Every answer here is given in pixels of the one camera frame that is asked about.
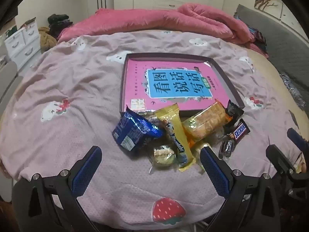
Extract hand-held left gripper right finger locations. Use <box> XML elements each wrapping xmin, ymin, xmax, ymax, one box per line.
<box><xmin>200</xmin><ymin>146</ymin><xmax>282</xmax><ymax>232</ymax></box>

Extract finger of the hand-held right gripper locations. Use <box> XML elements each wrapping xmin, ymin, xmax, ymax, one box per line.
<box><xmin>287</xmin><ymin>128</ymin><xmax>309</xmax><ymax>150</ymax></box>
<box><xmin>266</xmin><ymin>144</ymin><xmax>296</xmax><ymax>174</ymax></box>

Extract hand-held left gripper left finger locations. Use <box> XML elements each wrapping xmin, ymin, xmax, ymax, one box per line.
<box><xmin>13</xmin><ymin>146</ymin><xmax>103</xmax><ymax>232</ymax></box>

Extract small dark candy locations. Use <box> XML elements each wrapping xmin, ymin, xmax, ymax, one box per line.
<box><xmin>218</xmin><ymin>139</ymin><xmax>236</xmax><ymax>160</ymax></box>

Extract brown chocolate bar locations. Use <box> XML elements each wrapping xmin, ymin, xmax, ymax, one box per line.
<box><xmin>223</xmin><ymin>118</ymin><xmax>251</xmax><ymax>142</ymax></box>

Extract orange cracker packet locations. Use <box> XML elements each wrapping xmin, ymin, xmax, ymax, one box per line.
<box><xmin>181</xmin><ymin>99</ymin><xmax>233</xmax><ymax>149</ymax></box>

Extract round pastry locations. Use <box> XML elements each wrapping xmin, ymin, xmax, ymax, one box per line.
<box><xmin>148</xmin><ymin>144</ymin><xmax>178</xmax><ymax>174</ymax></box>

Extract yellow wafer bar packet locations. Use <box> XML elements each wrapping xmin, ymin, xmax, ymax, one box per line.
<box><xmin>154</xmin><ymin>103</ymin><xmax>195</xmax><ymax>173</ymax></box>

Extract black snack packet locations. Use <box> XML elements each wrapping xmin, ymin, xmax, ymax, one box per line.
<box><xmin>225</xmin><ymin>100</ymin><xmax>245</xmax><ymax>127</ymax></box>

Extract blue snack packet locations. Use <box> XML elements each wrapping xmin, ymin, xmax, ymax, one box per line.
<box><xmin>111</xmin><ymin>105</ymin><xmax>167</xmax><ymax>153</ymax></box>

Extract dark cardboard tray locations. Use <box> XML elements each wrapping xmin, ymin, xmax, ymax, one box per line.
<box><xmin>119</xmin><ymin>53</ymin><xmax>245</xmax><ymax>118</ymax></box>

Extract small dark flat object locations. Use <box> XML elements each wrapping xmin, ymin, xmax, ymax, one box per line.
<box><xmin>288</xmin><ymin>110</ymin><xmax>300</xmax><ymax>130</ymax></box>

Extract patterned dark cloth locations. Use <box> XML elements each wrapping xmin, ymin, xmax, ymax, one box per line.
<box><xmin>279</xmin><ymin>72</ymin><xmax>309</xmax><ymax>112</ymax></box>

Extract beige mattress sheet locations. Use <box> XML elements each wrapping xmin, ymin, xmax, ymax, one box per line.
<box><xmin>249</xmin><ymin>48</ymin><xmax>309</xmax><ymax>136</ymax></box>

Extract pink printed bedsheet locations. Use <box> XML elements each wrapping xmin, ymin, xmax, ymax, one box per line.
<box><xmin>0</xmin><ymin>30</ymin><xmax>302</xmax><ymax>225</ymax></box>

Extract grey padded headboard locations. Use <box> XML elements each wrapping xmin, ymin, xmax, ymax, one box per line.
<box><xmin>233</xmin><ymin>4</ymin><xmax>309</xmax><ymax>78</ymax></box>

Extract pink book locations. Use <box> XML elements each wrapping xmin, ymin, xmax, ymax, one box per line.
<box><xmin>124</xmin><ymin>58</ymin><xmax>231</xmax><ymax>112</ymax></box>

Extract striped dark clothes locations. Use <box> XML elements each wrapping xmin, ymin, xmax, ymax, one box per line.
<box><xmin>246</xmin><ymin>24</ymin><xmax>269</xmax><ymax>58</ymax></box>

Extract brown knitted cloth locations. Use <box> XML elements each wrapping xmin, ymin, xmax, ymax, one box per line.
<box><xmin>38</xmin><ymin>26</ymin><xmax>58</xmax><ymax>54</ymax></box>

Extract white drawer cabinet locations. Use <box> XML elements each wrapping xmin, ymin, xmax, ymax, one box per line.
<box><xmin>3</xmin><ymin>24</ymin><xmax>41</xmax><ymax>69</ymax></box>

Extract dark clothes pile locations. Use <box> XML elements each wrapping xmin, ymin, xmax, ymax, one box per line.
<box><xmin>47</xmin><ymin>13</ymin><xmax>73</xmax><ymax>38</ymax></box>

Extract pink quilt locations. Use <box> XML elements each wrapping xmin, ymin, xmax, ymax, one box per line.
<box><xmin>57</xmin><ymin>3</ymin><xmax>256</xmax><ymax>51</ymax></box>

